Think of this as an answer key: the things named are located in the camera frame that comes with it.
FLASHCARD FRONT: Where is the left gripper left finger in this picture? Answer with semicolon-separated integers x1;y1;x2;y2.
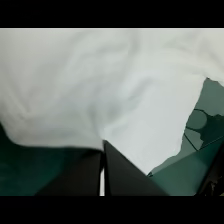
35;149;103;197

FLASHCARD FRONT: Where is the white T-shirt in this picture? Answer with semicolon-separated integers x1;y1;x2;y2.
0;28;224;176

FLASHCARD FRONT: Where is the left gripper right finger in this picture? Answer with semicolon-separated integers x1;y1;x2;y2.
102;139;168;197

